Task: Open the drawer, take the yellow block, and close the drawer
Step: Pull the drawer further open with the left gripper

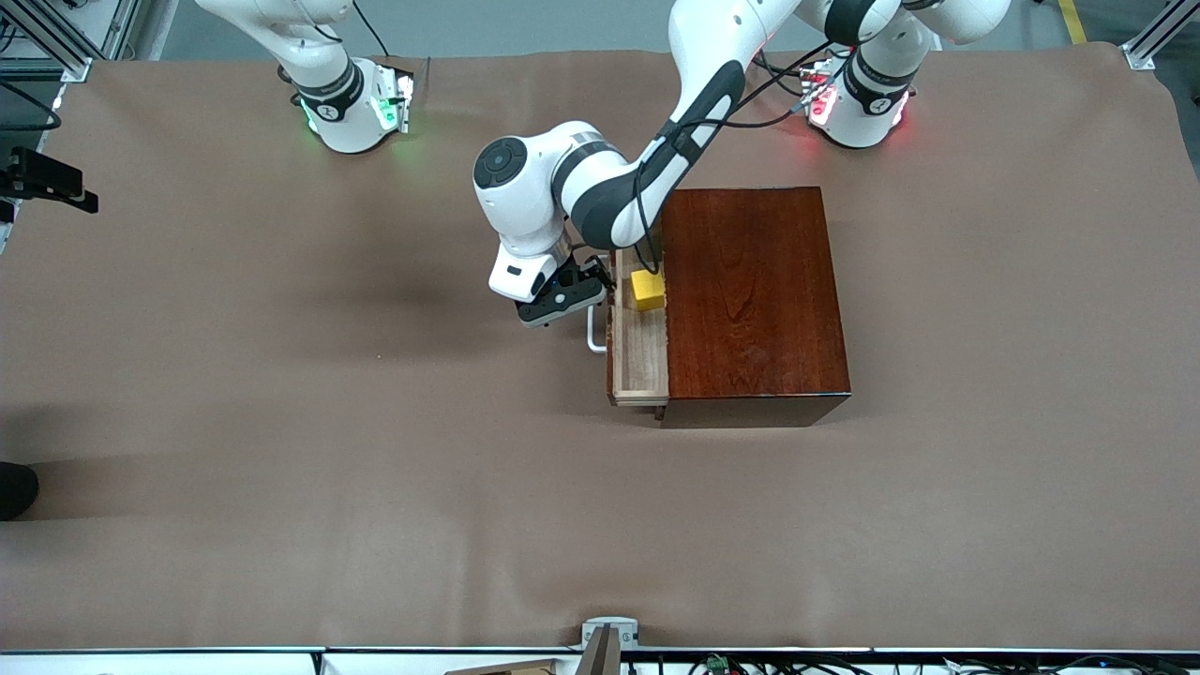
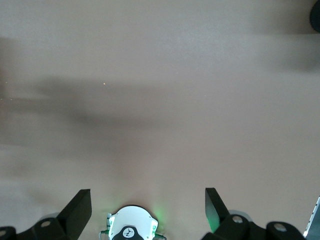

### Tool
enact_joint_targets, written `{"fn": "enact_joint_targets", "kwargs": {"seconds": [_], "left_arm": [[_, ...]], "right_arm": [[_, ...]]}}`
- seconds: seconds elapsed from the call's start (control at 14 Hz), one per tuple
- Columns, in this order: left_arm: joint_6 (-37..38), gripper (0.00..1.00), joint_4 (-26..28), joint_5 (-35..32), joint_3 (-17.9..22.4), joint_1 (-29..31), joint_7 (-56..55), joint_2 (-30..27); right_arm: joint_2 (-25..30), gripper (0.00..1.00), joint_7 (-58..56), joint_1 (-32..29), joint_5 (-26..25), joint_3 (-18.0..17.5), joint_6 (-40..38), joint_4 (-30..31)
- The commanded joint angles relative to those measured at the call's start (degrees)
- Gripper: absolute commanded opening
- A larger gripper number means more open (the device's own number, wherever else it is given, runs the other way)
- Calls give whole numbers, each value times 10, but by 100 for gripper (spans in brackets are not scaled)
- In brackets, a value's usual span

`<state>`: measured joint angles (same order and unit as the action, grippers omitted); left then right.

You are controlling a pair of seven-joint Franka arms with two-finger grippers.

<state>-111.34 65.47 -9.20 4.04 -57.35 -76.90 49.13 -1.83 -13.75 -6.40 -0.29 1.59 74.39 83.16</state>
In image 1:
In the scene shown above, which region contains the light wood drawer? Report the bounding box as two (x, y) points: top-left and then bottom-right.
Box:
(607, 248), (670, 409)

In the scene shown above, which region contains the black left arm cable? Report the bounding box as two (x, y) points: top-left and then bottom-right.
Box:
(633, 37), (845, 275)

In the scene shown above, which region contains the black base cable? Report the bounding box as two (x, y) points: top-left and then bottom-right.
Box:
(753, 47), (828, 129)

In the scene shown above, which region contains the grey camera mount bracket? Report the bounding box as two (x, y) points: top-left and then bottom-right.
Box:
(581, 616), (640, 675)

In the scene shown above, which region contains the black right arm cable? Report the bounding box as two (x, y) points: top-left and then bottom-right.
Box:
(352, 0), (391, 57)

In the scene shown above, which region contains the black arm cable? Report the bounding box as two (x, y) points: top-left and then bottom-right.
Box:
(352, 0), (391, 57)
(633, 37), (845, 275)

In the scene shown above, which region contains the brown table mat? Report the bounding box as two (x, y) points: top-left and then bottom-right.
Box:
(0, 42), (1200, 653)

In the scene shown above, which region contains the aluminium frame profile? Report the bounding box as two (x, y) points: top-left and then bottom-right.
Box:
(0, 0), (142, 83)
(1120, 0), (1200, 71)

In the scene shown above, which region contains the brown wooden board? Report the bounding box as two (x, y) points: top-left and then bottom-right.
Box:
(445, 659), (559, 675)

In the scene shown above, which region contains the black shoe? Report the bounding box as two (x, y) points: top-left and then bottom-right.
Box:
(0, 461), (40, 521)

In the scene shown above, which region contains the dark brown wooden cabinet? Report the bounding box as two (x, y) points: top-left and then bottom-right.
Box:
(659, 187), (852, 429)

